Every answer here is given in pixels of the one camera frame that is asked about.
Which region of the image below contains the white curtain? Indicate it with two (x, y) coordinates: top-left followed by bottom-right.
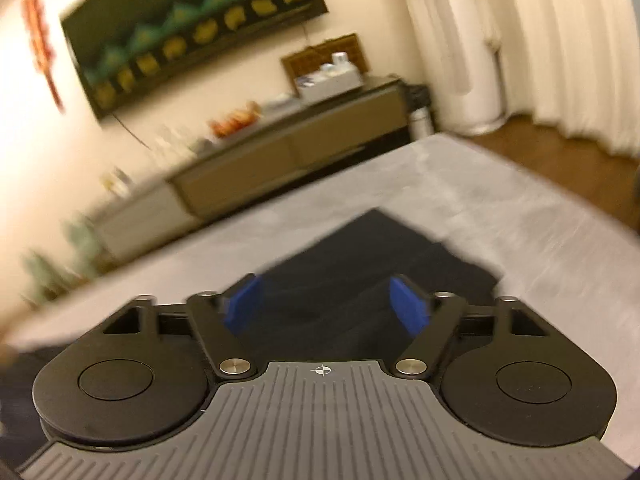
(390, 0), (640, 157)

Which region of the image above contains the grey wall cable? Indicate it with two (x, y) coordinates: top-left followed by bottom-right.
(112, 112), (151, 151)

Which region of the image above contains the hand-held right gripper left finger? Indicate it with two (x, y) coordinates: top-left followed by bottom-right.
(102, 274), (263, 378)

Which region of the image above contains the dark patterned wall tapestry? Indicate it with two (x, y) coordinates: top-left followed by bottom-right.
(59, 0), (328, 121)

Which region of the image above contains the green plastic chair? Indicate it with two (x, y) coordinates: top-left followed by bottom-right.
(65, 215), (102, 272)
(22, 250), (66, 307)

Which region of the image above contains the black trash bag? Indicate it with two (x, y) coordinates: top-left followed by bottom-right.
(405, 85), (434, 141)

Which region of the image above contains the white standing air conditioner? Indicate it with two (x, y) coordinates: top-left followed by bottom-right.
(442, 0), (507, 136)

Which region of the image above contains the glass cup set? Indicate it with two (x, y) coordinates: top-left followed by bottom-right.
(152, 125), (201, 157)

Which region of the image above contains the red fruit bowl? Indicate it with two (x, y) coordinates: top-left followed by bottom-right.
(207, 102), (262, 138)

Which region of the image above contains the red hanging ornament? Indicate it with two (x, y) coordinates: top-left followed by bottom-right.
(22, 0), (67, 113)

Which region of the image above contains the grey organizer box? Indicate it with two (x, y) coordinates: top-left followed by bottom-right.
(295, 52), (365, 103)

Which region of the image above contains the wooden grid board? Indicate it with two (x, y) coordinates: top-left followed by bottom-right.
(281, 33), (371, 96)

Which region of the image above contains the grey and brown sideboard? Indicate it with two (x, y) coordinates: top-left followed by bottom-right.
(87, 77), (408, 266)

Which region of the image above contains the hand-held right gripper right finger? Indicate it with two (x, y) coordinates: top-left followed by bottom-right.
(389, 274), (551, 378)

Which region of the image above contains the black garment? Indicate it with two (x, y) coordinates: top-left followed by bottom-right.
(0, 209), (506, 466)

